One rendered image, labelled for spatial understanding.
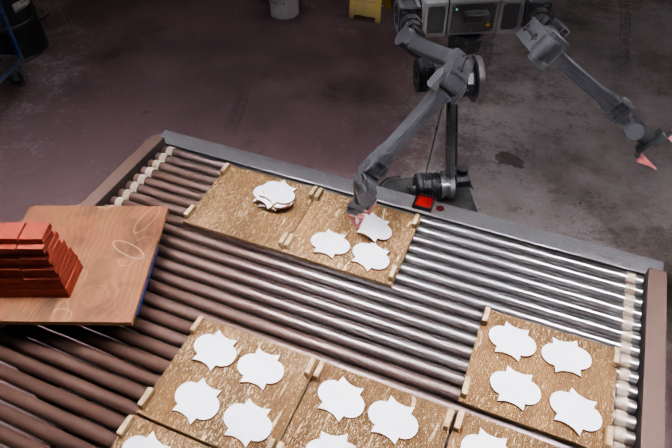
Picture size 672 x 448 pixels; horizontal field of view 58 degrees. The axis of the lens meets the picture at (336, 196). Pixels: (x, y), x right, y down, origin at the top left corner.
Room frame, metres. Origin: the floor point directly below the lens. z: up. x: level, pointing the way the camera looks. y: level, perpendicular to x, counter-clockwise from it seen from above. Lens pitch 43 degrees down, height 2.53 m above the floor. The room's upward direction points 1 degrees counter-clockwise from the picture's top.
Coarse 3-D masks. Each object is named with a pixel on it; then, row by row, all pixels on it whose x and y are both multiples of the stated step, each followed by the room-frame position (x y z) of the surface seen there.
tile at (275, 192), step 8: (264, 184) 1.73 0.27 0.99; (272, 184) 1.73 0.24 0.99; (280, 184) 1.73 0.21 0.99; (264, 192) 1.69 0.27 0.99; (272, 192) 1.69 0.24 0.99; (280, 192) 1.69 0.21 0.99; (288, 192) 1.69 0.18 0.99; (272, 200) 1.64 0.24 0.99; (280, 200) 1.64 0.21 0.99; (288, 200) 1.64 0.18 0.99
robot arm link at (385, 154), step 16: (432, 80) 1.63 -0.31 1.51; (432, 96) 1.61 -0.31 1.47; (448, 96) 1.62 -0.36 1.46; (416, 112) 1.61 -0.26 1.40; (432, 112) 1.60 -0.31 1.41; (400, 128) 1.60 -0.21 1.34; (416, 128) 1.58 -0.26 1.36; (384, 144) 1.60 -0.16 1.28; (400, 144) 1.57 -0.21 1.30; (384, 160) 1.56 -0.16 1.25
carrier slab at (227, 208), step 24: (240, 168) 1.89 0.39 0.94; (216, 192) 1.75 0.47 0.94; (240, 192) 1.75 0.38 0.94; (192, 216) 1.62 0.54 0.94; (216, 216) 1.61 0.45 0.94; (240, 216) 1.61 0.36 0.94; (264, 216) 1.61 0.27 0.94; (288, 216) 1.61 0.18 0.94; (240, 240) 1.50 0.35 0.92; (264, 240) 1.49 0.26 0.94
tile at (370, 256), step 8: (360, 248) 1.44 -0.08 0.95; (368, 248) 1.43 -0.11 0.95; (376, 248) 1.43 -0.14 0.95; (360, 256) 1.40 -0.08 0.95; (368, 256) 1.40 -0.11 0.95; (376, 256) 1.40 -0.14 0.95; (384, 256) 1.40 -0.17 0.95; (360, 264) 1.36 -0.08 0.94; (368, 264) 1.36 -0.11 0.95; (376, 264) 1.36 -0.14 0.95; (384, 264) 1.36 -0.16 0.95
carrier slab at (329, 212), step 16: (320, 208) 1.65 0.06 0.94; (336, 208) 1.65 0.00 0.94; (384, 208) 1.65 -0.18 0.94; (304, 224) 1.57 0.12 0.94; (320, 224) 1.57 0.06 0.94; (336, 224) 1.57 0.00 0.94; (352, 224) 1.56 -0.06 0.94; (400, 224) 1.56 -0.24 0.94; (304, 240) 1.49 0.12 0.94; (352, 240) 1.48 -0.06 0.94; (368, 240) 1.48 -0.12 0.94; (400, 240) 1.48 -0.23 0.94; (304, 256) 1.41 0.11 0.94; (320, 256) 1.41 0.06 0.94; (336, 256) 1.41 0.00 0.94; (352, 256) 1.41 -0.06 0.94; (400, 256) 1.41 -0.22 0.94; (352, 272) 1.33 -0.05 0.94; (368, 272) 1.33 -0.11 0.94; (384, 272) 1.33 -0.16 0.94
